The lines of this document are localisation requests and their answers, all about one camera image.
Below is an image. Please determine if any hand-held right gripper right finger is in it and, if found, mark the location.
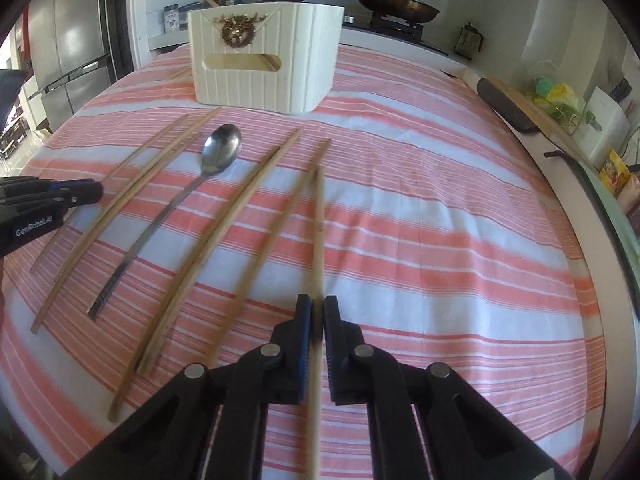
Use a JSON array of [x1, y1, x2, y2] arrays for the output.
[[322, 295, 576, 480]]

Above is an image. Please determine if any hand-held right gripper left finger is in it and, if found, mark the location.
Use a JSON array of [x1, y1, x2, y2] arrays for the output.
[[60, 294, 314, 480]]

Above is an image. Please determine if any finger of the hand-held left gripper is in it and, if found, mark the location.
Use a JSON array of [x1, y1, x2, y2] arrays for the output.
[[50, 185, 104, 208], [47, 178, 101, 193]]

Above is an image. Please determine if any wooden chopstick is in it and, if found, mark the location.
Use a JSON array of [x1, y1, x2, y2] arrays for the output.
[[207, 138, 333, 363], [136, 128, 304, 375], [31, 107, 222, 335], [306, 167, 327, 480], [29, 113, 191, 275], [107, 146, 282, 423]]

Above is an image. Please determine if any long-handled metal spoon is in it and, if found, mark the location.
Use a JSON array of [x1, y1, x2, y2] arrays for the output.
[[88, 123, 244, 322]]

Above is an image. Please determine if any white ribbed storage basket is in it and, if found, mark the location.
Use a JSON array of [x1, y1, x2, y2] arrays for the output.
[[187, 2, 346, 114]]

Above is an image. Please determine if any silver refrigerator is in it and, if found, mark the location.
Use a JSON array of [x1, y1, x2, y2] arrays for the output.
[[27, 0, 133, 132]]

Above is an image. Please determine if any green mat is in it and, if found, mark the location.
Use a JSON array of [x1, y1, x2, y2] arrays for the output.
[[544, 150, 640, 326], [570, 160, 640, 323]]

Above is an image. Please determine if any black cutting board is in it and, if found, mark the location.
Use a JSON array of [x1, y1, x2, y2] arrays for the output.
[[476, 77, 542, 135]]

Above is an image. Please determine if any wooden cutting board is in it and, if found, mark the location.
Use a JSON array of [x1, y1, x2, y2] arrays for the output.
[[487, 76, 599, 172]]

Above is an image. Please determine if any black gas stove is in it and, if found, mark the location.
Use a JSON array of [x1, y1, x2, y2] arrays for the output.
[[342, 10, 449, 56]]

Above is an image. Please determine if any yellow snack packet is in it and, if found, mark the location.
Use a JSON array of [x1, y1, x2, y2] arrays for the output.
[[597, 149, 634, 196]]

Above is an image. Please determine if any plastic bag of sponges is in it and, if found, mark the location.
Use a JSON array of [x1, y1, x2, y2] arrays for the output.
[[525, 60, 589, 132]]

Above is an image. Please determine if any dark wok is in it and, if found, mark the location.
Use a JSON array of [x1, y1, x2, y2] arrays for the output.
[[354, 0, 441, 24]]

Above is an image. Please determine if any white knife block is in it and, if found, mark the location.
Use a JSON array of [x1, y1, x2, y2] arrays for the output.
[[582, 77, 634, 159]]

